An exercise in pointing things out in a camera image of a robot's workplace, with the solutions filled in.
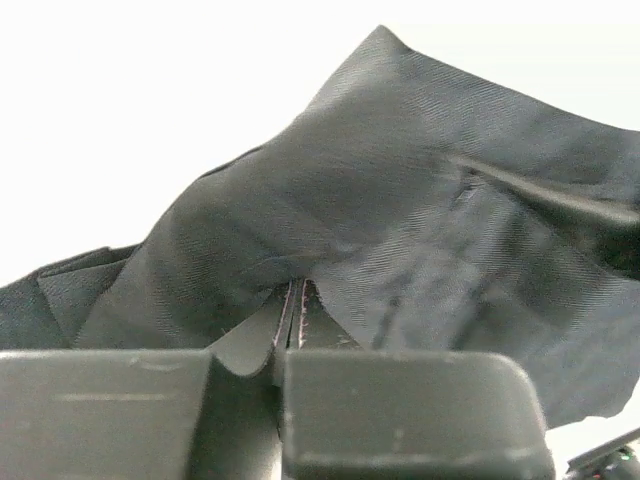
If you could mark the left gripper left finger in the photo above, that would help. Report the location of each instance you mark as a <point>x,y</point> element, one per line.
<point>148,414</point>

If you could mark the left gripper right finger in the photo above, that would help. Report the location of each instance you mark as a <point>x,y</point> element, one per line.
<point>350,413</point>

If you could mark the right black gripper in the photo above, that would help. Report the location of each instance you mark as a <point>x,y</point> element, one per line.
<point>616,459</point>

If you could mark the black pleated skirt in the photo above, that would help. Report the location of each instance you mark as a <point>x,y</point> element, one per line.
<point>430,208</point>

